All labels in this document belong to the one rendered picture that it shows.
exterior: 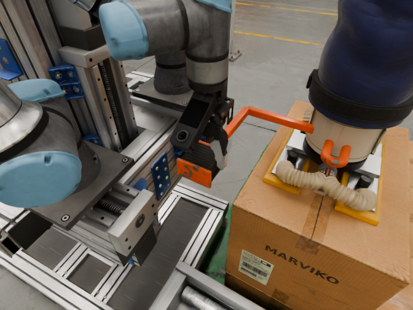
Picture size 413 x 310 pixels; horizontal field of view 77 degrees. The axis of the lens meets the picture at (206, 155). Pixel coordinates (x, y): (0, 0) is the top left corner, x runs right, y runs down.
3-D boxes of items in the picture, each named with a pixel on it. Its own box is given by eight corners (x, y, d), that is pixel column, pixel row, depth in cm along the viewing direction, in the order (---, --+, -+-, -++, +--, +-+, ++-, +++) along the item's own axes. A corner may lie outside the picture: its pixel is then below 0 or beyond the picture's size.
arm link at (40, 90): (78, 119, 62) (55, 64, 52) (85, 154, 53) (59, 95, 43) (21, 133, 58) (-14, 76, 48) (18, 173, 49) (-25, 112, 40)
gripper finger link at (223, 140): (233, 152, 54) (221, 115, 50) (230, 157, 53) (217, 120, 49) (214, 151, 57) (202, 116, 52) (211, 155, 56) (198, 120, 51)
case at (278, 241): (340, 336, 79) (411, 284, 52) (224, 270, 94) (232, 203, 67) (362, 199, 117) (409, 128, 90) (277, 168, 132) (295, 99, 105)
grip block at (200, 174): (209, 189, 57) (209, 173, 53) (177, 174, 60) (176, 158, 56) (227, 165, 62) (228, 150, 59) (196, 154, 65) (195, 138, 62)
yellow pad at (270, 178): (297, 196, 68) (302, 183, 65) (262, 182, 72) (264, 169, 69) (323, 129, 90) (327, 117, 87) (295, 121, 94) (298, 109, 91)
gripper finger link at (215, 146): (241, 157, 60) (231, 123, 56) (230, 174, 56) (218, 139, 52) (230, 157, 62) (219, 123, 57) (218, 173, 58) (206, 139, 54)
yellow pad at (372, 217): (376, 227, 62) (386, 215, 58) (332, 210, 65) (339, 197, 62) (384, 147, 83) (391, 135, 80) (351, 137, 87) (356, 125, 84)
